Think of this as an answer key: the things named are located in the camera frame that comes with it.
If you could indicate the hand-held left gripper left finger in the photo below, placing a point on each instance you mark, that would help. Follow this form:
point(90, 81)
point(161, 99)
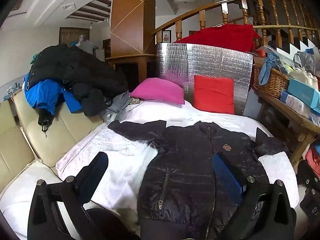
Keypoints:
point(99, 166)

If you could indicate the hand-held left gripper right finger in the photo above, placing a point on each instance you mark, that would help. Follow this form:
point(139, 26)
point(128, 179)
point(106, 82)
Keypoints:
point(226, 177)

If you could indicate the black puffer jacket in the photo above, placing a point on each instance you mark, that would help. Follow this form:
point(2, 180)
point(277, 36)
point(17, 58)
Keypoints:
point(185, 160)

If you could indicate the pile of black clothes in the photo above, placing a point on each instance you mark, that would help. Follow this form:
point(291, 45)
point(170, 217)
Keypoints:
point(75, 70)

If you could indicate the red bag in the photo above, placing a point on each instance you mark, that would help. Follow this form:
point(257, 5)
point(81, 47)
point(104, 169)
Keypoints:
point(312, 158)

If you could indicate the white quilted blanket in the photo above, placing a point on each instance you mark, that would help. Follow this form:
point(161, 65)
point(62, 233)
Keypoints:
point(120, 155)

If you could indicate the beige leather sofa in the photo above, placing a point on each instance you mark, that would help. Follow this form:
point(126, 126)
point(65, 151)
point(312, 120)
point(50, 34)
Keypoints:
point(50, 135)

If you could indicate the grey garment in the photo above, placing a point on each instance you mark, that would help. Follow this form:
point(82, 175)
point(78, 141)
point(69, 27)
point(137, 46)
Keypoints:
point(120, 105)

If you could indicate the white patterned box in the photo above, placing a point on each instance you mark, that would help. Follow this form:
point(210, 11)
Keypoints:
point(297, 105)

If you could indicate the wooden table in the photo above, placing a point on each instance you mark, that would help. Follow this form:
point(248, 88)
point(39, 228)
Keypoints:
point(280, 108)

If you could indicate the red pillow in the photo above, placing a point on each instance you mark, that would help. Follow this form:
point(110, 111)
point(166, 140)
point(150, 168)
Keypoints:
point(215, 95)

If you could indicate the teal box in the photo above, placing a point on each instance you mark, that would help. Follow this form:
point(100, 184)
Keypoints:
point(302, 92)

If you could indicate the blue garment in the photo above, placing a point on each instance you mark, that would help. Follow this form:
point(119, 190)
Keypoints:
point(45, 92)

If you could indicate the pink pillow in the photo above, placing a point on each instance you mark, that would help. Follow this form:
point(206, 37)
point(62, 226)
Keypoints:
point(160, 90)

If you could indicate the wicker basket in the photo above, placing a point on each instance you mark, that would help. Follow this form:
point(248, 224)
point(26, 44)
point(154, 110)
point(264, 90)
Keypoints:
point(275, 81)

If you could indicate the silver insulation panel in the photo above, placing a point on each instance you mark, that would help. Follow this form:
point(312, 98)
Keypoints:
point(212, 62)

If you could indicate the blue cloth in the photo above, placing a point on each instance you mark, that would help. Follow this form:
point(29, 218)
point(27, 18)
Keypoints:
point(267, 67)

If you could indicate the brown slatted screen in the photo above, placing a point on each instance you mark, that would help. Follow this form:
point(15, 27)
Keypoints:
point(70, 36)

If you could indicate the red cloth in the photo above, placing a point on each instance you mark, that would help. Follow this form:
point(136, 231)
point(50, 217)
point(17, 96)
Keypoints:
point(225, 36)

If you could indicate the framed picture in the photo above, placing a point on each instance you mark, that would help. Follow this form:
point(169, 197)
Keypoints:
point(166, 36)

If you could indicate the wooden pillar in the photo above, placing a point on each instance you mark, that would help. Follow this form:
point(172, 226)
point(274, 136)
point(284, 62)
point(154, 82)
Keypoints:
point(127, 17)

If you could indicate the wooden stair railing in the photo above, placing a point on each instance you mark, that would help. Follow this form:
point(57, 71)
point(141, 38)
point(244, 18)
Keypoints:
point(200, 10)

